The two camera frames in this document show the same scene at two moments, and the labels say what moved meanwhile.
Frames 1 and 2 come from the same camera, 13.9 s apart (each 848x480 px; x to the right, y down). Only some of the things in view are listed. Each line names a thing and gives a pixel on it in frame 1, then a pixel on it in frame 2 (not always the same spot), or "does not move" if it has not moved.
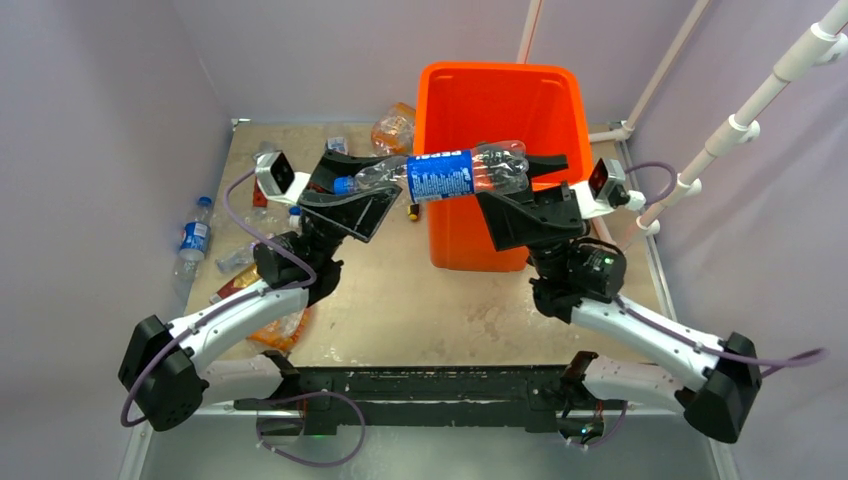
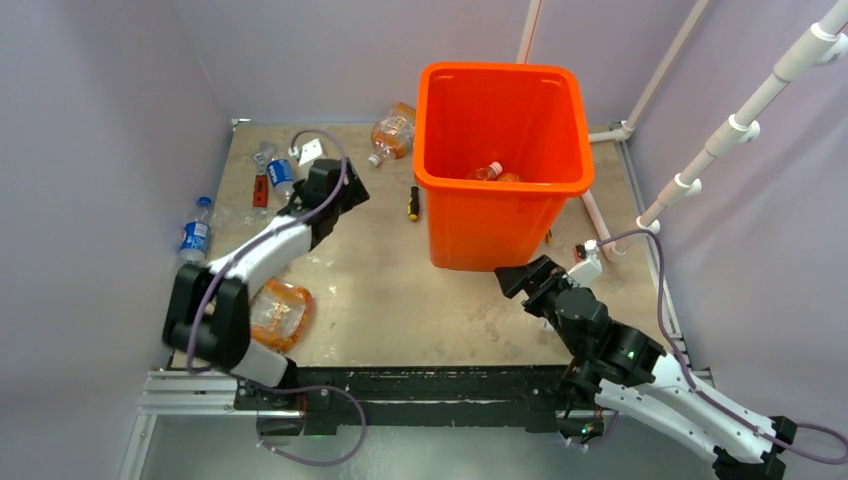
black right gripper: [521, 217] -> [514, 278]
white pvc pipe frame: [825, 42] does not move
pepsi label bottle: [194, 246] does not move
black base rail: [429, 396] does not move
